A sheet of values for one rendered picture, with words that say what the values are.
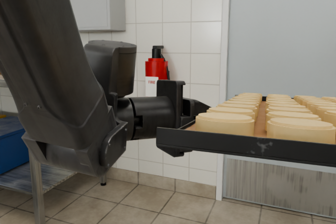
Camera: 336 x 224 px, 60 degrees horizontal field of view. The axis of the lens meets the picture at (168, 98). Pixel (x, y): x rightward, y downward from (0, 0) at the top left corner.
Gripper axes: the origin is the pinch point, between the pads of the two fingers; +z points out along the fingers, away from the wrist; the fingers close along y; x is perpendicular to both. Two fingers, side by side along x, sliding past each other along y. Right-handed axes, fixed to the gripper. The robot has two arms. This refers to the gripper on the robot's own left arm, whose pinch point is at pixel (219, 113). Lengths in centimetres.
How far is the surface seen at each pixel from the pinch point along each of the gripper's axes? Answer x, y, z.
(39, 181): -134, 55, -21
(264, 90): -99, 5, 106
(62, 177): -153, 61, -8
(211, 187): -125, 73, 87
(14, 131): -180, 34, -34
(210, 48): -120, -22, 80
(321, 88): -76, 2, 127
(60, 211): -155, 84, -9
